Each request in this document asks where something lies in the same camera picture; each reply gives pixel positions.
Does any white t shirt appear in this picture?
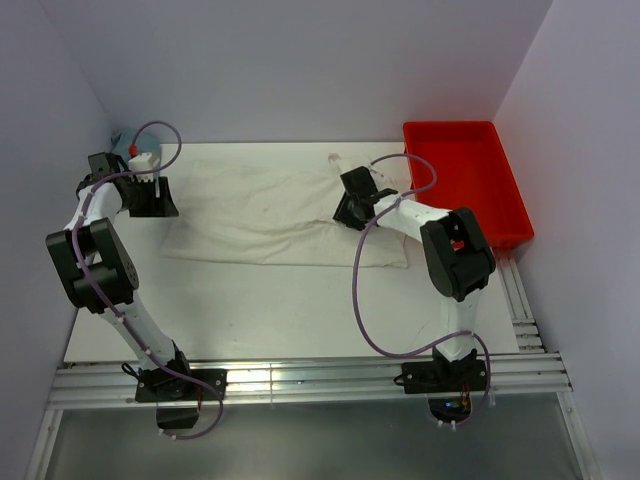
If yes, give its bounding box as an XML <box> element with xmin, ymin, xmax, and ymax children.
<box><xmin>161</xmin><ymin>153</ymin><xmax>408</xmax><ymax>268</ymax></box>

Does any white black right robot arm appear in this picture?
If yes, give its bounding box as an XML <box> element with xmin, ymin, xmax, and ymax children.
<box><xmin>333</xmin><ymin>167</ymin><xmax>496</xmax><ymax>390</ymax></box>

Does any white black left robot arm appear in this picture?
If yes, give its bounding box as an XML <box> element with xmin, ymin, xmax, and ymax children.
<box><xmin>45</xmin><ymin>148</ymin><xmax>195</xmax><ymax>399</ymax></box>

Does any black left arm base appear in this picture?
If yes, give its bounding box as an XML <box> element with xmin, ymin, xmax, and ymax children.
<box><xmin>121</xmin><ymin>360</ymin><xmax>227</xmax><ymax>433</ymax></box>

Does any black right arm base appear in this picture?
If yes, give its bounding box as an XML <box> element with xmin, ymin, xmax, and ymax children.
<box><xmin>393</xmin><ymin>359</ymin><xmax>489</xmax><ymax>422</ymax></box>

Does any teal folded cloth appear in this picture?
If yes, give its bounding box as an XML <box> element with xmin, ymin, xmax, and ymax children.
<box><xmin>111</xmin><ymin>128</ymin><xmax>161</xmax><ymax>160</ymax></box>

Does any red plastic bin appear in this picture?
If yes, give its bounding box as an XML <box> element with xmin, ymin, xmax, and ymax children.
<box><xmin>403</xmin><ymin>121</ymin><xmax>534</xmax><ymax>249</ymax></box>

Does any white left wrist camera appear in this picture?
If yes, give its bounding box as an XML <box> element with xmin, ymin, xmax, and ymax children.
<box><xmin>128</xmin><ymin>152</ymin><xmax>161</xmax><ymax>182</ymax></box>

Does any aluminium rail frame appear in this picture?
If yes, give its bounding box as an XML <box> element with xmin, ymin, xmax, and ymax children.
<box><xmin>26</xmin><ymin>251</ymin><xmax>602</xmax><ymax>479</ymax></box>

